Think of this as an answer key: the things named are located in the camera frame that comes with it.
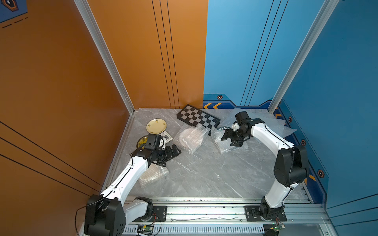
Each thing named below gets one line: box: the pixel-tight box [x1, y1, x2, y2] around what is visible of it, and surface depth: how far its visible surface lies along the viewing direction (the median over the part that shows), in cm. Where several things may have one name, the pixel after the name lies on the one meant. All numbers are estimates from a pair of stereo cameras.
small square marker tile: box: [158, 130, 173, 144], surface depth 104 cm
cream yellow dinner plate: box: [146, 118, 167, 135], surface depth 113 cm
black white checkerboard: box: [176, 104, 221, 137], surface depth 114 cm
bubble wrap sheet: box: [248, 108, 298, 139], surface depth 107 cm
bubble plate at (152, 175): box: [138, 162, 170, 189], surface depth 83 cm
